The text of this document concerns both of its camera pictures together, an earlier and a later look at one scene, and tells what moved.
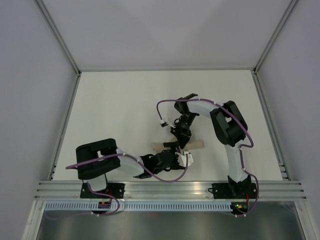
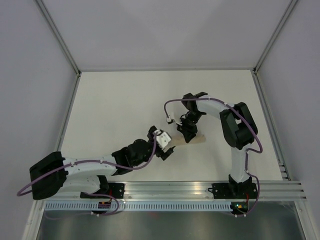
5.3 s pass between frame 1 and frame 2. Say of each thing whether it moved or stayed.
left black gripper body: moved
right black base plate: stayed
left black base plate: stayed
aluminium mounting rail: stayed
